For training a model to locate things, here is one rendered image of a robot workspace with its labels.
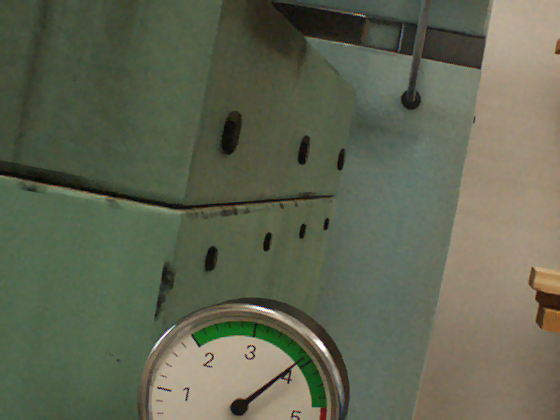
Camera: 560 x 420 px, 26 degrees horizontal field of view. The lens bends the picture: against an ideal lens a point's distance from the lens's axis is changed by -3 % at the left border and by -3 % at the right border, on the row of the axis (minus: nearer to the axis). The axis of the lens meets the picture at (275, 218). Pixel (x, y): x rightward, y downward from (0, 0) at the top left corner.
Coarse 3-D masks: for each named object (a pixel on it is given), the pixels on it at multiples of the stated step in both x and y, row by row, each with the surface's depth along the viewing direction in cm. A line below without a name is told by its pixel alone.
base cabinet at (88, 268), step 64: (0, 192) 44; (64, 192) 43; (0, 256) 44; (64, 256) 43; (128, 256) 43; (192, 256) 45; (256, 256) 61; (320, 256) 95; (0, 320) 44; (64, 320) 43; (128, 320) 43; (0, 384) 44; (64, 384) 43; (128, 384) 43
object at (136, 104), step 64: (0, 0) 43; (64, 0) 43; (128, 0) 43; (192, 0) 42; (256, 0) 48; (0, 64) 43; (64, 64) 43; (128, 64) 43; (192, 64) 42; (256, 64) 51; (320, 64) 72; (0, 128) 43; (64, 128) 43; (128, 128) 43; (192, 128) 43; (256, 128) 54; (320, 128) 78; (128, 192) 43; (192, 192) 43; (256, 192) 58; (320, 192) 86
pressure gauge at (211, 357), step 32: (192, 320) 36; (224, 320) 36; (256, 320) 36; (288, 320) 36; (160, 352) 36; (192, 352) 36; (224, 352) 36; (256, 352) 36; (288, 352) 36; (320, 352) 35; (160, 384) 36; (192, 384) 36; (224, 384) 36; (256, 384) 36; (288, 384) 36; (320, 384) 36; (160, 416) 36; (192, 416) 36; (224, 416) 36; (256, 416) 36; (288, 416) 36; (320, 416) 36
